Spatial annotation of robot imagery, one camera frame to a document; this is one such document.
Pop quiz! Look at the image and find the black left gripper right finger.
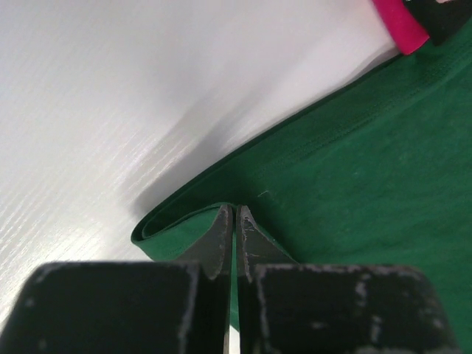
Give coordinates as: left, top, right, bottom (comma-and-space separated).
235, 206, 460, 353

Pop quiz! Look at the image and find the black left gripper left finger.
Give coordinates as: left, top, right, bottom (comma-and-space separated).
9, 205, 233, 353

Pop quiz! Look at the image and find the green t shirt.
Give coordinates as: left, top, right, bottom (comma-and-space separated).
131, 24, 471, 353

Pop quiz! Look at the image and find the red folded t shirt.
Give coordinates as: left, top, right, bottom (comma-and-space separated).
372, 0, 430, 55

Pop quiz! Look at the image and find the black printed folded t shirt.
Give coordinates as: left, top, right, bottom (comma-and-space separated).
403, 0, 471, 46

